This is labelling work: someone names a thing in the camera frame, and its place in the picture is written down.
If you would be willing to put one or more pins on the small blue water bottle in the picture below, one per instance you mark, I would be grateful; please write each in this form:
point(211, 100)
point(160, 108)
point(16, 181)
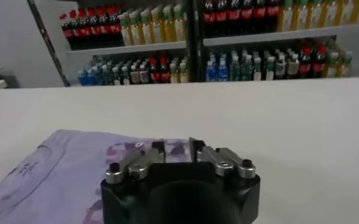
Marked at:
point(91, 76)
point(211, 70)
point(83, 77)
point(222, 69)

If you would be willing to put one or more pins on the white cooler shelf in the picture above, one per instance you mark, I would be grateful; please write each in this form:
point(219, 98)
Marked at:
point(289, 34)
point(130, 48)

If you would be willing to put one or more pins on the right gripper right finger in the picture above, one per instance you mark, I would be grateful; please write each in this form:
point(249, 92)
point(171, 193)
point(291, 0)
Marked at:
point(218, 158)

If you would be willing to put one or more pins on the black diagonal bar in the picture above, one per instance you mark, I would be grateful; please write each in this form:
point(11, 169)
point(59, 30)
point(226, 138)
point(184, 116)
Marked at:
point(48, 42)

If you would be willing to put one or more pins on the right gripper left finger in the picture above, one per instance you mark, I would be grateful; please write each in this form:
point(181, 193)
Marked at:
point(139, 161)

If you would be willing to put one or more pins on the small pale yellow drink bottle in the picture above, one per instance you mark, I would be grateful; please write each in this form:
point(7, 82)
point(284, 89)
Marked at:
point(332, 64)
point(173, 74)
point(345, 64)
point(183, 73)

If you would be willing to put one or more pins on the small red cap cola bottle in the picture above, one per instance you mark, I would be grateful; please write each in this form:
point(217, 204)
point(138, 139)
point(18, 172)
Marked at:
point(319, 61)
point(305, 62)
point(154, 71)
point(164, 70)

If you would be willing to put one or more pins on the small green water bottle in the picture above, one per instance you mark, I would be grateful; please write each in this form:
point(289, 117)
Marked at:
point(100, 74)
point(109, 74)
point(246, 67)
point(234, 68)

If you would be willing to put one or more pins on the purple t-shirt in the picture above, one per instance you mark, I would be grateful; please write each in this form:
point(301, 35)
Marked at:
point(60, 182)

